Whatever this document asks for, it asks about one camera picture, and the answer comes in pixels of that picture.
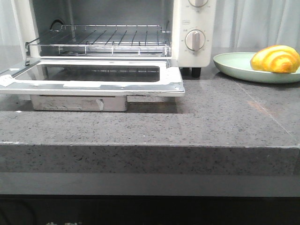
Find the white Toshiba toaster oven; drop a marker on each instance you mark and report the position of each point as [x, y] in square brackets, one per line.
[178, 16]

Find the upper white oven knob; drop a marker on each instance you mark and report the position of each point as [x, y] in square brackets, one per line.
[197, 3]

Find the white oven knob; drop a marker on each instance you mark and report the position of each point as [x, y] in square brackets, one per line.
[195, 40]
[197, 3]

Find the glass oven door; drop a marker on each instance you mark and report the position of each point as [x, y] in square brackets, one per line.
[101, 85]

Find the yellow striped croissant bread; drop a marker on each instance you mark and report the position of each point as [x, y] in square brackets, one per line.
[276, 59]

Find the pale green plate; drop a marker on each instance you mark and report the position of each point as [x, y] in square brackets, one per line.
[237, 65]

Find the metal wire oven rack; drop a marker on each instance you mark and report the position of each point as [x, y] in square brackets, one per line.
[103, 40]

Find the lower white oven knob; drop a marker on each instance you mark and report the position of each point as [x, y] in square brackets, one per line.
[195, 40]

